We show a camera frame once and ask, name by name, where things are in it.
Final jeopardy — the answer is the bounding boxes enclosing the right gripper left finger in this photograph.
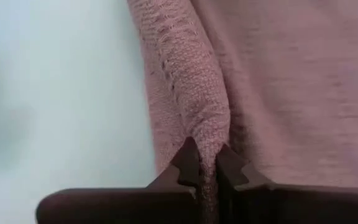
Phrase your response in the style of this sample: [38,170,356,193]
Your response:
[35,136,201,224]

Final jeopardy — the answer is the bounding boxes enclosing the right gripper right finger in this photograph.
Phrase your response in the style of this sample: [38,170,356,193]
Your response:
[215,142,358,224]

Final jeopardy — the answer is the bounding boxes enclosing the grey towel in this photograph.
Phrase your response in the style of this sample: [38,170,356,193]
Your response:
[126,0,358,224]

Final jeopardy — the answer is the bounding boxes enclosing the teal table mat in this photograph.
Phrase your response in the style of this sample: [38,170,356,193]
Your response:
[0,0,158,224]

